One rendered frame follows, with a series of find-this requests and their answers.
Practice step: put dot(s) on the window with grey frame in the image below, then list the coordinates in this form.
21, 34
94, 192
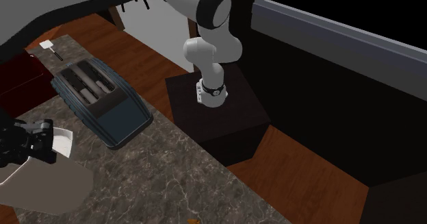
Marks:
333, 39

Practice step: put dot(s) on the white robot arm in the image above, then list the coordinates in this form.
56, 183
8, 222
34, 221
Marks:
208, 49

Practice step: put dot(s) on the small orange object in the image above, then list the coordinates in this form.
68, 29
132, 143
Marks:
193, 221

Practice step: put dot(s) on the dark robot stand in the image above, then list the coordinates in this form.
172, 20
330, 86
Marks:
230, 123

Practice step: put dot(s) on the dark red box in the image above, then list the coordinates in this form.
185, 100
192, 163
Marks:
23, 83

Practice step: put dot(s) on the dark blue toaster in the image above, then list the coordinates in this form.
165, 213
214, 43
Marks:
123, 119

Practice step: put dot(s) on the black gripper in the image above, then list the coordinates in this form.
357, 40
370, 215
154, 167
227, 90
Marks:
20, 143

